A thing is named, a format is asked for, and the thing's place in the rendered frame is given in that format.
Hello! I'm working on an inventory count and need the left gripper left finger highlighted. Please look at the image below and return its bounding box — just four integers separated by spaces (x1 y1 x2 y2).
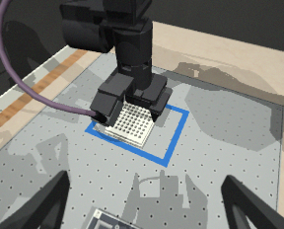
0 170 70 229

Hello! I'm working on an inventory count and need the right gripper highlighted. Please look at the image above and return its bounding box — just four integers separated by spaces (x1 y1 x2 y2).
90 57 173 122

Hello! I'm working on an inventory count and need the white well plate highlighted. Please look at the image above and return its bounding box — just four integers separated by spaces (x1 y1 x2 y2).
106 101 155 148

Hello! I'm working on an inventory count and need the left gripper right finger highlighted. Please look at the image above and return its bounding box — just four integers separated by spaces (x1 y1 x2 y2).
221 175 284 229

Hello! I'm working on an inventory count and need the blue tape outline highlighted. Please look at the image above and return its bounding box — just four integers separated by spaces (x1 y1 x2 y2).
85 104 189 167

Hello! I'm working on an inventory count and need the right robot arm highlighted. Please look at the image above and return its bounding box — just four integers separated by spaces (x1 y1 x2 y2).
59 0 153 127

